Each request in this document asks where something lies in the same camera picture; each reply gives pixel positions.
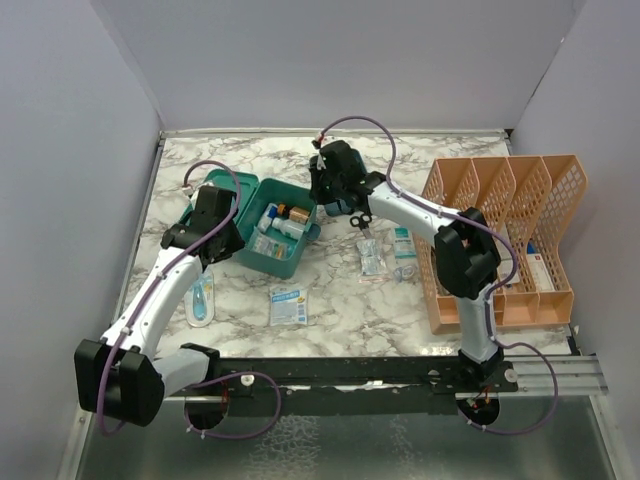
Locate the small teal white sachet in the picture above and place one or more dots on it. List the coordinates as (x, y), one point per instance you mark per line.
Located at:
(403, 244)

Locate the dark teal divided tray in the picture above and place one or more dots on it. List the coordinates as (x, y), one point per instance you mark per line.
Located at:
(343, 170)

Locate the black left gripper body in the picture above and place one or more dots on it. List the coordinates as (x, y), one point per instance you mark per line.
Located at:
(232, 241)

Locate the black handled scissors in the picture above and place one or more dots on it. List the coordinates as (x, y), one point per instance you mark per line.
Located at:
(362, 222)

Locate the blue gauze dressing pack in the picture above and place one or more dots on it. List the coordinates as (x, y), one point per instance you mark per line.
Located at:
(288, 306)

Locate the blue cotton swab bag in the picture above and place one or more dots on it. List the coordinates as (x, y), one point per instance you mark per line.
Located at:
(258, 242)

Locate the thermometer blister pack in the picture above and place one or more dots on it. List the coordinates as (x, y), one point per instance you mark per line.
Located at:
(199, 301)

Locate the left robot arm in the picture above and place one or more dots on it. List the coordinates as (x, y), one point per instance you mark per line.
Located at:
(117, 375)

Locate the white box red label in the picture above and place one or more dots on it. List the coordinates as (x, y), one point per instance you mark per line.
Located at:
(538, 269)

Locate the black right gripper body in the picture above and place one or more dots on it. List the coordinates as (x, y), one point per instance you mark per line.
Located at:
(324, 189)

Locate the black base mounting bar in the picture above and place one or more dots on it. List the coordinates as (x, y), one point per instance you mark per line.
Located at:
(344, 386)

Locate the peach plastic file organizer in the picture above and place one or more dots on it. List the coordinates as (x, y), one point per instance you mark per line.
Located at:
(527, 199)

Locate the bandage pack yellow green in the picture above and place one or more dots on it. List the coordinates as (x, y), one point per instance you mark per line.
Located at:
(279, 250)

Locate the small bottle blue label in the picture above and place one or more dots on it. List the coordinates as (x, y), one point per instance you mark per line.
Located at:
(266, 219)

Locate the brown bottle orange cap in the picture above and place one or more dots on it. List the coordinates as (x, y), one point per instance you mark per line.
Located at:
(294, 213)

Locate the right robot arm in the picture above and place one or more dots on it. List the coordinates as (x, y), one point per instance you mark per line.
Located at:
(466, 256)

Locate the white plastic bottle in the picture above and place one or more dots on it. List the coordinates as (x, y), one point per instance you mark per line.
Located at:
(289, 228)

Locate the teal medicine box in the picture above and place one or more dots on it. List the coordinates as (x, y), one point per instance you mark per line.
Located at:
(252, 197)

